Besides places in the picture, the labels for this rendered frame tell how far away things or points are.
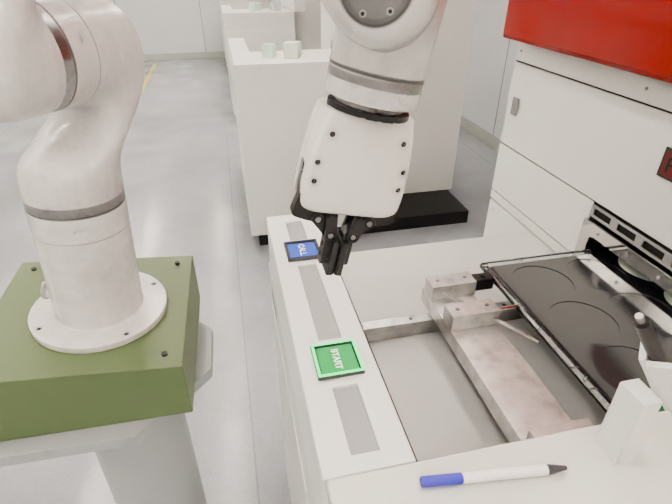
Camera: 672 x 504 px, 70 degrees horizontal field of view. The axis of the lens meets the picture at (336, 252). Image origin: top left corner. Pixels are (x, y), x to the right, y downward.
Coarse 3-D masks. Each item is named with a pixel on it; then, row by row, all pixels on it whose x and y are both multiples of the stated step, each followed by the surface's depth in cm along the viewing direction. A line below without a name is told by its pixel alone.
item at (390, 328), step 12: (504, 312) 85; (516, 312) 86; (372, 324) 81; (384, 324) 81; (396, 324) 81; (408, 324) 81; (420, 324) 82; (432, 324) 83; (372, 336) 81; (384, 336) 82; (396, 336) 82
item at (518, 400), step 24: (432, 312) 82; (456, 336) 74; (480, 336) 74; (504, 336) 74; (480, 360) 70; (504, 360) 70; (480, 384) 67; (504, 384) 66; (528, 384) 66; (504, 408) 62; (528, 408) 62; (552, 408) 62; (504, 432) 62
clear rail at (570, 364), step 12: (504, 288) 81; (516, 300) 78; (528, 312) 75; (540, 324) 73; (540, 336) 72; (552, 348) 69; (564, 360) 67; (576, 372) 65; (588, 384) 63; (600, 396) 61
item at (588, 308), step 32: (576, 256) 90; (608, 256) 90; (512, 288) 81; (544, 288) 81; (576, 288) 81; (608, 288) 81; (640, 288) 81; (544, 320) 74; (576, 320) 74; (608, 320) 74; (576, 352) 68; (608, 352) 68; (608, 384) 63
